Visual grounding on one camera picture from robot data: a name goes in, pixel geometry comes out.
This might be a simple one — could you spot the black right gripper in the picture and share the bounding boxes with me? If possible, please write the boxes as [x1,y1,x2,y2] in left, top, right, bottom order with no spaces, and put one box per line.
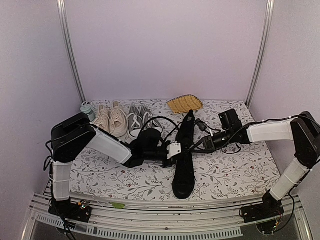
[190,128,234,154]

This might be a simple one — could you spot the black front canvas sneaker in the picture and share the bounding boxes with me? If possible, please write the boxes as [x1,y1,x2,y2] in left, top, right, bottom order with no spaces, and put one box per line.
[172,149,196,200]

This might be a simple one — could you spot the black canvas sneaker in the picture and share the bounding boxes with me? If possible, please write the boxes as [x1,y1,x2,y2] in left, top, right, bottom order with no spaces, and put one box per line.
[175,110,195,149]
[172,149,196,200]

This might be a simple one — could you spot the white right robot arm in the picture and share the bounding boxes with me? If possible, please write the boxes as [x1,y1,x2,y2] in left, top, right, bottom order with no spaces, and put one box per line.
[192,109,320,223]

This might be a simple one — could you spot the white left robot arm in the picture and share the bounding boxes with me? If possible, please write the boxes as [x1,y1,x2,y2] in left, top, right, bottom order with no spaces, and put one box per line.
[43,113,182,222]

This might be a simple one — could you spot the black rear canvas sneaker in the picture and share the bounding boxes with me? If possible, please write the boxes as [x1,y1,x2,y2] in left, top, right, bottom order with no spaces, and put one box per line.
[175,110,195,149]

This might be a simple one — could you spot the grey sneaker right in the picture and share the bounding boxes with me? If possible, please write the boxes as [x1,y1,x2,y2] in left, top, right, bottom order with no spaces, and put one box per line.
[140,104,163,134]

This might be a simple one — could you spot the grey sneaker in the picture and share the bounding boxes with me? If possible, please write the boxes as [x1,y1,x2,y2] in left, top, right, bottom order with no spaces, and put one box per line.
[127,104,144,138]
[140,104,163,134]

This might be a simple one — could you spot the grey sneaker left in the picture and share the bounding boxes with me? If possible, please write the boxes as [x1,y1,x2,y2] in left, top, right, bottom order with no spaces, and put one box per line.
[127,104,144,138]

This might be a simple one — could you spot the floral tablecloth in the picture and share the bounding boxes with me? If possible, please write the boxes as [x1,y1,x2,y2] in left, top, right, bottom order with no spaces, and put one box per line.
[69,99,280,202]

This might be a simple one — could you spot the woven bamboo tray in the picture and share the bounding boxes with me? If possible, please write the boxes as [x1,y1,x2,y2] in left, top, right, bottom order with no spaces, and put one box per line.
[167,94,203,114]

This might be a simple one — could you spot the beige sneaker right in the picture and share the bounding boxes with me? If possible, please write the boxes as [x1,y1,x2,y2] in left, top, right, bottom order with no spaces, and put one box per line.
[110,101,128,138]

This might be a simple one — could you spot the beige sneaker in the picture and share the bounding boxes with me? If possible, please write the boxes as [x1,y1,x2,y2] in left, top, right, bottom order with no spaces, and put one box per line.
[110,101,128,138]
[93,105,114,134]

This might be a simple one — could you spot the green tape piece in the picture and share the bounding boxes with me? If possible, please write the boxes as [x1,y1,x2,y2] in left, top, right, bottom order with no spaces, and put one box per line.
[109,202,126,209]

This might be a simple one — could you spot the beige sneaker left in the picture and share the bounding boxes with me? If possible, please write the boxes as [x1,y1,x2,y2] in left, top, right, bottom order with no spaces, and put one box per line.
[93,105,114,134]

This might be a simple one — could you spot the pale green small jar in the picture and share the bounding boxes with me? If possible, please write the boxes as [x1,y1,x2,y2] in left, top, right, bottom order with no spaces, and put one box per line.
[80,101,96,123]

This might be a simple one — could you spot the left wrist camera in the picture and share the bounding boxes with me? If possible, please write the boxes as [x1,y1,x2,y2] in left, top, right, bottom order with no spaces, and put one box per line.
[166,142,182,160]

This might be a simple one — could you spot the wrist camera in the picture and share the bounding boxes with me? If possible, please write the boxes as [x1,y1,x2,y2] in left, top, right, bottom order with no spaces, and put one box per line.
[195,118,214,137]
[166,142,182,160]

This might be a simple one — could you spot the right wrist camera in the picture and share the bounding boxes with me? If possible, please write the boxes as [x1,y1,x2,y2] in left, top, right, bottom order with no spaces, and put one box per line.
[195,118,214,137]

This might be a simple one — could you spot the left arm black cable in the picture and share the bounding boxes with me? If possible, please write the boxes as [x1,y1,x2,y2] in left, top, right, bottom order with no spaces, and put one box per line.
[139,116,181,146]

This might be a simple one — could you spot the aluminium front rail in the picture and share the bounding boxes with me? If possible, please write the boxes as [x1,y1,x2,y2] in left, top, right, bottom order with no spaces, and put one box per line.
[21,193,316,240]

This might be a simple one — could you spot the aluminium frame post right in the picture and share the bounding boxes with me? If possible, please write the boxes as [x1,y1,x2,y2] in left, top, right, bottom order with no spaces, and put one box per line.
[245,0,275,109]

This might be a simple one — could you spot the aluminium frame post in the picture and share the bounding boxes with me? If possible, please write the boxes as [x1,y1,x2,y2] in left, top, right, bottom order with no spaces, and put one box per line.
[56,0,86,103]
[245,0,275,109]

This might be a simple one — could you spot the aluminium frame post left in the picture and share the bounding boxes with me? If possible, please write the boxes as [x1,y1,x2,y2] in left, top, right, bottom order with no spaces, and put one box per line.
[56,0,86,103]

